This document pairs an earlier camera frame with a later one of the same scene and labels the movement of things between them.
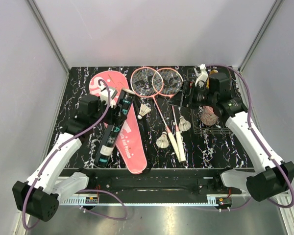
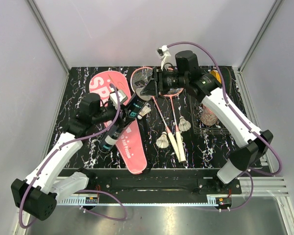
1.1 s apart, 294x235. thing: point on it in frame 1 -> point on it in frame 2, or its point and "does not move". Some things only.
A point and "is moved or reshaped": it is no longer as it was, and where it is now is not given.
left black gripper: x=119 y=116 does not move
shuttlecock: x=183 y=125 does not move
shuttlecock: x=162 y=141 does not move
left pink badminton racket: x=148 y=82 does not move
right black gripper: x=188 y=88 -> x=150 y=89
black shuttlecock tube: x=111 y=131 is moved or reshaped
